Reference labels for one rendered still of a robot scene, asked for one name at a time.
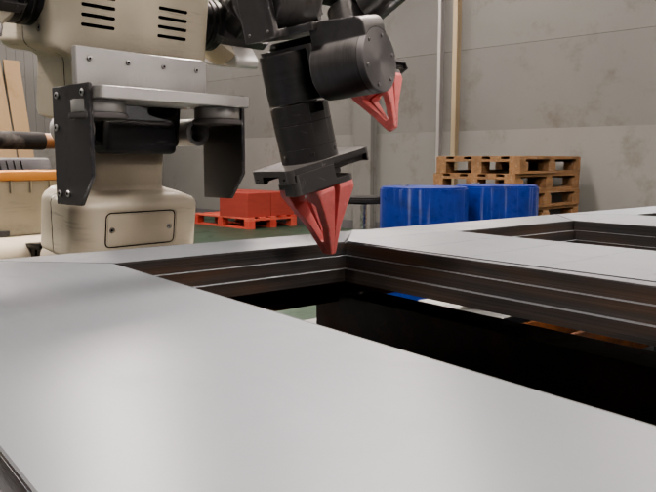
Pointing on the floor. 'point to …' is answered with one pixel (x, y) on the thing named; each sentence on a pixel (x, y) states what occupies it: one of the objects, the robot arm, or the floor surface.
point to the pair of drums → (454, 205)
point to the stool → (363, 206)
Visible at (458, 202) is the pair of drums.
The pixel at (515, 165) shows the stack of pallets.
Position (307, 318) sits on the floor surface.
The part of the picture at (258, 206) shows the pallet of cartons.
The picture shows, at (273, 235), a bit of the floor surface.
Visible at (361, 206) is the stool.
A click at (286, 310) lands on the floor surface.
